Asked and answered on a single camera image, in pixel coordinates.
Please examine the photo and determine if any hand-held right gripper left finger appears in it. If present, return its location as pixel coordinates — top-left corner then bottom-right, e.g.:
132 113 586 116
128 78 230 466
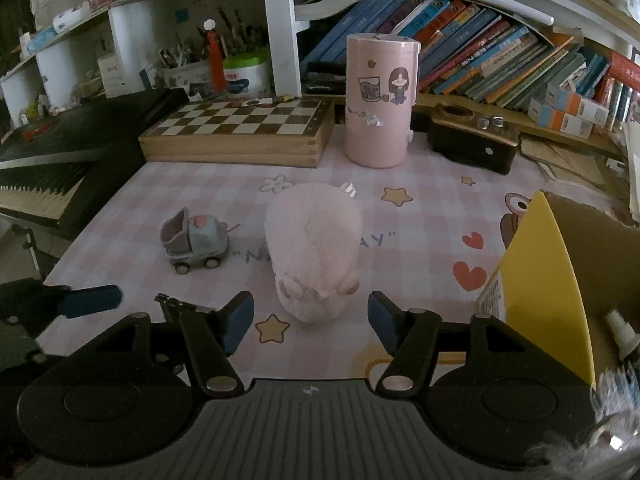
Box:
82 290 256 396

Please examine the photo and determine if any black stapler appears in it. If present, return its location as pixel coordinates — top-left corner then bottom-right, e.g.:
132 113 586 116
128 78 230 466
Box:
306 61 349 96

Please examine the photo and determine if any yellow cardboard box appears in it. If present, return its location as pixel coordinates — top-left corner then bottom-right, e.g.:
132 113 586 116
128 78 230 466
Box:
475 190 640 391

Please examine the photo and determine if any pink checked desktop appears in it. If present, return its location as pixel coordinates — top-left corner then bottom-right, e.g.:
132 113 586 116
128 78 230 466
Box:
42 110 640 376

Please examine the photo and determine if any wooden chessboard box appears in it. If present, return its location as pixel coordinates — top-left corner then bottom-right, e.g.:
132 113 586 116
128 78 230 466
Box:
138 97 335 169

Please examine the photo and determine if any stack of white papers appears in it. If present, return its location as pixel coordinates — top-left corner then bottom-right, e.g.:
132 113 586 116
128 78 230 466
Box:
621 120 640 223

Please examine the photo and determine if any white wooden bookshelf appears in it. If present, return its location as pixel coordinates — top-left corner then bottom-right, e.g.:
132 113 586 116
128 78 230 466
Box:
0 0 640 161

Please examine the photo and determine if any white pen holder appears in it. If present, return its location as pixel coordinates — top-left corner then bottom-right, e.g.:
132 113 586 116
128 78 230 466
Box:
159 35 213 96

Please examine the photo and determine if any pink cylinder container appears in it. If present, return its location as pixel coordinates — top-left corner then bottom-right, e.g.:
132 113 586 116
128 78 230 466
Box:
344 32 420 169

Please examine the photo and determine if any dark brown radio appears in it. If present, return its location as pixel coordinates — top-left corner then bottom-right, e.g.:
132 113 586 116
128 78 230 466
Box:
430 103 521 176

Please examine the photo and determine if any row of books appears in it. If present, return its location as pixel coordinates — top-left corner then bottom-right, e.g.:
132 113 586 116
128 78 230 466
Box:
300 0 631 111

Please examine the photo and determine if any white jar green lid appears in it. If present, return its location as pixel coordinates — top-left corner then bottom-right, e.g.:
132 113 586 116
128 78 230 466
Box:
222 50 271 97

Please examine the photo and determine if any grey fluffy pompom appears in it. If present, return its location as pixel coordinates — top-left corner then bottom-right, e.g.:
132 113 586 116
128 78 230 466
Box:
522 367 640 468

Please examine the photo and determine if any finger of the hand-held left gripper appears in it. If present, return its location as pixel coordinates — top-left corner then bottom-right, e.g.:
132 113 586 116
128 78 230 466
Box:
42 284 123 318

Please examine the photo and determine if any dark blue spray bottle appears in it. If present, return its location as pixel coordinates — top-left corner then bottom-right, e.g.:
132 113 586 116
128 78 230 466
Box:
604 310 640 361

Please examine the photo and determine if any black electronic keyboard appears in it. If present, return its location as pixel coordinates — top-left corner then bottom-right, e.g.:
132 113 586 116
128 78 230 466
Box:
0 87 188 241

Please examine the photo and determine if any orange white small carton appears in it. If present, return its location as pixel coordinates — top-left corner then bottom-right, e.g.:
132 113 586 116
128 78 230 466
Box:
529 99 593 139
545 82 617 123

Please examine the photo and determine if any orange pen white pompom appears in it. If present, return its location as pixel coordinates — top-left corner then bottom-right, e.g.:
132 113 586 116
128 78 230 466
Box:
202 19 226 92

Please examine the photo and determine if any pink plush toy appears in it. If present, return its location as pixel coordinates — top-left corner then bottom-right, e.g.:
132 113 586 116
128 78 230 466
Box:
263 182 363 323

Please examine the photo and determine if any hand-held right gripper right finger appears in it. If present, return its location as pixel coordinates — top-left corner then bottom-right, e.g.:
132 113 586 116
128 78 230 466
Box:
367 290 538 393

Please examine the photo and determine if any blue tissue pack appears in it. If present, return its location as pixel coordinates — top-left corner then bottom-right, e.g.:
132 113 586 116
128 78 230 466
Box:
25 5 91 51

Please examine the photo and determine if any grey toy car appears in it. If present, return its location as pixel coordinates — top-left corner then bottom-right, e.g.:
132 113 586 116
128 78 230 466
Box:
160 208 241 276

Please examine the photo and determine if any beige desk mat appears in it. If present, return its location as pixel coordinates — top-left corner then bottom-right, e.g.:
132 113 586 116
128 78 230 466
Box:
365 350 481 378

